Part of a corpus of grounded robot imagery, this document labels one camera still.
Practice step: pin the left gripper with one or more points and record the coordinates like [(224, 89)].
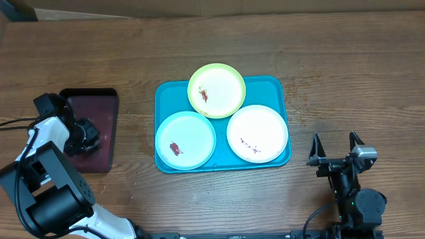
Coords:
[(93, 133)]

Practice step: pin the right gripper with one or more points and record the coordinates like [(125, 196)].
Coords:
[(316, 157)]

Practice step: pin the light blue plate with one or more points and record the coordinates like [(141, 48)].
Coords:
[(185, 140)]

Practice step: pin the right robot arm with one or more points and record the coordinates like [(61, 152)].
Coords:
[(360, 210)]

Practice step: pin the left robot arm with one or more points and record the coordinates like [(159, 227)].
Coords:
[(50, 196)]

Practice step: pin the black tray with red liquid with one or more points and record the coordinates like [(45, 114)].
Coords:
[(100, 106)]

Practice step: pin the teal plastic serving tray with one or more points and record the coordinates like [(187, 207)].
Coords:
[(171, 97)]

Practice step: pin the white plate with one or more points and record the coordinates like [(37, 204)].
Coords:
[(257, 134)]

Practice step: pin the green rimmed plate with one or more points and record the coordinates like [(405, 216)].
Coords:
[(216, 90)]

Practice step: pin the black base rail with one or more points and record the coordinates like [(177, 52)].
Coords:
[(294, 234)]

